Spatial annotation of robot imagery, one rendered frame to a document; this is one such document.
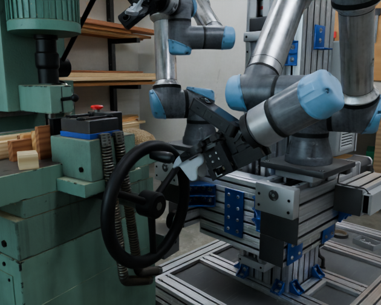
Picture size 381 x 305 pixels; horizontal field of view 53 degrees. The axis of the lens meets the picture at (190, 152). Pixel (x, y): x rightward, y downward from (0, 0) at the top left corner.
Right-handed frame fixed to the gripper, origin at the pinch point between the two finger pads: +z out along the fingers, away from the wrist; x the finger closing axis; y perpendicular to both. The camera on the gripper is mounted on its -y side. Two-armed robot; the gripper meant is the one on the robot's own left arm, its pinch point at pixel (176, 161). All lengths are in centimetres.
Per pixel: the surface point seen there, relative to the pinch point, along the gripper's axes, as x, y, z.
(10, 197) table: -23.9, -7.3, 23.6
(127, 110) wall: 286, -122, 260
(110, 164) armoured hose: -7.0, -5.7, 11.5
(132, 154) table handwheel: -7.6, -4.8, 3.6
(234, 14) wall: 319, -148, 94
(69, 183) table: -13.0, -5.7, 19.0
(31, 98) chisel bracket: -4.6, -32.6, 30.9
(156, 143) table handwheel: -0.2, -5.8, 2.8
